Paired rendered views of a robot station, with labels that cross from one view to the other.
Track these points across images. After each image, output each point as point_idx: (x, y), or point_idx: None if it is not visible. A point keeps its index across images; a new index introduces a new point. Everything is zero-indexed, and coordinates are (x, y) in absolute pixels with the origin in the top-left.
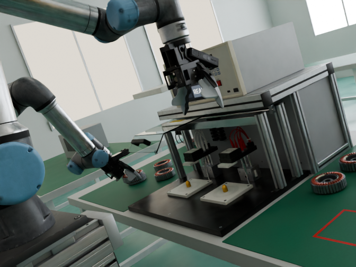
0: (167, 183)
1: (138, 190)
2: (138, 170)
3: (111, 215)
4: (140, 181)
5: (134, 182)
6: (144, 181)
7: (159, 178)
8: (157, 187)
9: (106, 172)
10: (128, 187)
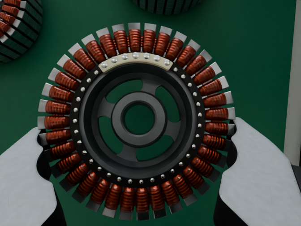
0: (246, 34)
1: (130, 116)
2: (137, 48)
3: None
4: (40, 28)
5: (11, 48)
6: (54, 14)
7: (182, 5)
8: (230, 77)
9: None
10: (4, 83)
